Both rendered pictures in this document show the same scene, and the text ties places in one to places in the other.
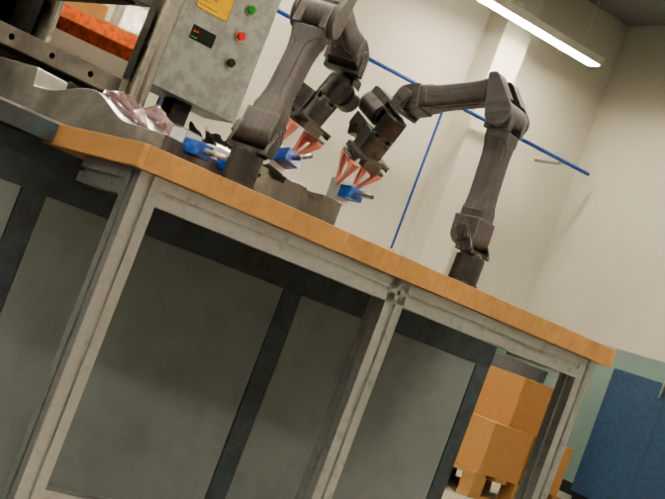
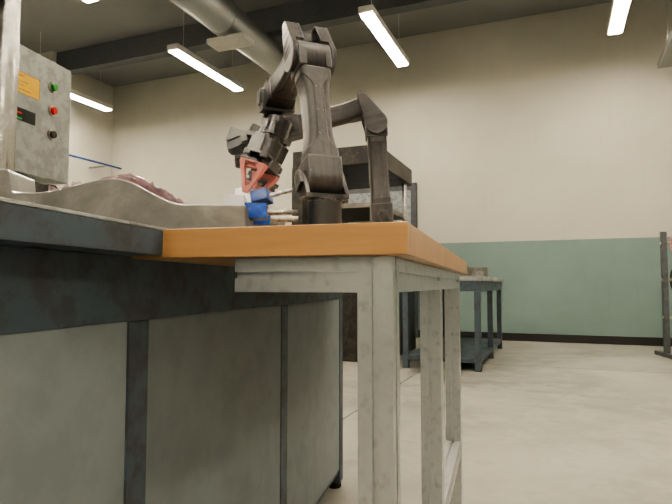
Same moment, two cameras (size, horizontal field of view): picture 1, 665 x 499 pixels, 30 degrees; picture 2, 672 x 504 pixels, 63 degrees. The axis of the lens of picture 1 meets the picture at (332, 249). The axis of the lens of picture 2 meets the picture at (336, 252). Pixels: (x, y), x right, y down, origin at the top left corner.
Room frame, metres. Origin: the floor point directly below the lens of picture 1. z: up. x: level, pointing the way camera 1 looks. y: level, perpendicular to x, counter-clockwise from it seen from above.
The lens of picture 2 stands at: (1.44, 0.79, 0.72)
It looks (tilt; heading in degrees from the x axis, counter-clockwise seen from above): 3 degrees up; 323
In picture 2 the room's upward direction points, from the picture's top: straight up
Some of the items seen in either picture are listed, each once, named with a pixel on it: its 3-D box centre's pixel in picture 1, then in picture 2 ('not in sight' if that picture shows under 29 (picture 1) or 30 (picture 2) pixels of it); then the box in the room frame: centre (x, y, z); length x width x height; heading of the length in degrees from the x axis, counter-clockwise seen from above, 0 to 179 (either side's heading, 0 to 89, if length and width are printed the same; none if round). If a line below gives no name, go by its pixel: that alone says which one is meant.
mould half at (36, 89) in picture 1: (116, 127); (117, 213); (2.50, 0.50, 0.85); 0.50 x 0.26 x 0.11; 57
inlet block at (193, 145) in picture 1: (201, 149); (261, 211); (2.31, 0.30, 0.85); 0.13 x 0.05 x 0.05; 57
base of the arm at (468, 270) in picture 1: (465, 272); not in sight; (2.60, -0.28, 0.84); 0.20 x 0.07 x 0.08; 126
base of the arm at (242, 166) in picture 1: (240, 171); (324, 221); (2.24, 0.21, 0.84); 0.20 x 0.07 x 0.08; 126
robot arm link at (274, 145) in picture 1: (253, 139); (321, 186); (2.25, 0.21, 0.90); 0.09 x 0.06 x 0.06; 74
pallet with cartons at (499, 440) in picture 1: (463, 419); not in sight; (7.72, -1.13, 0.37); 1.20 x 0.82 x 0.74; 39
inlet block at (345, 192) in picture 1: (353, 194); not in sight; (2.83, 0.00, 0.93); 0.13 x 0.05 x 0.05; 39
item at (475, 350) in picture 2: not in sight; (458, 311); (5.18, -3.60, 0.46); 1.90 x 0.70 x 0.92; 121
